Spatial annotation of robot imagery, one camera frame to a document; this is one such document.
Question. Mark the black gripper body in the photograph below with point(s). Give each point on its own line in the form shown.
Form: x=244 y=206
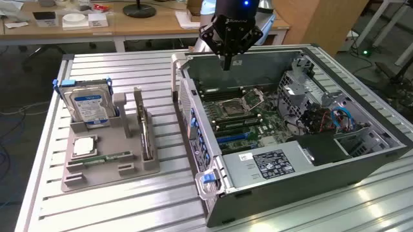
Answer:
x=236 y=14

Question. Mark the green graphics card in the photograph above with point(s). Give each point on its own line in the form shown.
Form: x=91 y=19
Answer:
x=144 y=125

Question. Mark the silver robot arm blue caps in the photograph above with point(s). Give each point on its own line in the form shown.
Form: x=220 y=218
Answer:
x=206 y=36

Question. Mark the white paper stack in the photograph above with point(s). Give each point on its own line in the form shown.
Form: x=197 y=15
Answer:
x=188 y=20

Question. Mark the brown cardboard box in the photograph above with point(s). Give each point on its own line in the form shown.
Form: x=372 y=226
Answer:
x=193 y=7

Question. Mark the wooden desk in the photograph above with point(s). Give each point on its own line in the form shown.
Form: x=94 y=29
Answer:
x=145 y=26

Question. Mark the wooden cabinet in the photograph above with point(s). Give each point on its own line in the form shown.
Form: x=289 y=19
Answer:
x=323 y=21

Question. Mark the black round lamp base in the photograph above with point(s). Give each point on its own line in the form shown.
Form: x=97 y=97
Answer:
x=140 y=10

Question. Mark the metal socket cover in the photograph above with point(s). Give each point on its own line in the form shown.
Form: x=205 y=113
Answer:
x=254 y=96

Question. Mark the metal disk bay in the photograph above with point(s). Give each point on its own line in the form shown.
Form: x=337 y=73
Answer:
x=300 y=87

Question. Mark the small white box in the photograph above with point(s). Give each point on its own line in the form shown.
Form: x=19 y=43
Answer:
x=98 y=20

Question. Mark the green indicator light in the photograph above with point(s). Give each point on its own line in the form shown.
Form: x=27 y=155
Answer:
x=365 y=52

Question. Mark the red packet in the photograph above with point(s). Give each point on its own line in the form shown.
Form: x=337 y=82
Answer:
x=99 y=7

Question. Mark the green motherboard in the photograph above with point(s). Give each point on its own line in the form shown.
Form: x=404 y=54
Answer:
x=258 y=128

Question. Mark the white round dish box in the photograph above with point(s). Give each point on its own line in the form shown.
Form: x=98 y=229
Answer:
x=75 y=21

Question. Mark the hard disk blue caddy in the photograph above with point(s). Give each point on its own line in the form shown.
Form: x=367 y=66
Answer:
x=87 y=106

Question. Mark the white box black lid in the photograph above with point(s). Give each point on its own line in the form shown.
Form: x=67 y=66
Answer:
x=46 y=18

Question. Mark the grey power supply unit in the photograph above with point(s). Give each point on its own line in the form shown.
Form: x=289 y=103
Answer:
x=258 y=164

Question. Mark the grey parts rack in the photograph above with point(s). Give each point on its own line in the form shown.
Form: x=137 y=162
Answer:
x=117 y=149

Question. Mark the blue case latch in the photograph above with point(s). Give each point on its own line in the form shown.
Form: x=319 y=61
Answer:
x=206 y=177

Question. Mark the silver CPU chip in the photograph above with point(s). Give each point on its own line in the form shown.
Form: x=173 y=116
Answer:
x=85 y=146

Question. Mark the white paper slip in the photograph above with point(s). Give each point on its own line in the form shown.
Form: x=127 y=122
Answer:
x=17 y=24

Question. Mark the green RAM stick white label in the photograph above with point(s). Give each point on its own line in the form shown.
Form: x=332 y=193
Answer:
x=103 y=158

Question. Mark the grey open PC case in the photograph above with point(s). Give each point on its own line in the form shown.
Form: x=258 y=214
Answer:
x=291 y=193

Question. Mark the white table frame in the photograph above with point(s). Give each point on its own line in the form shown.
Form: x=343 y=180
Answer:
x=381 y=24

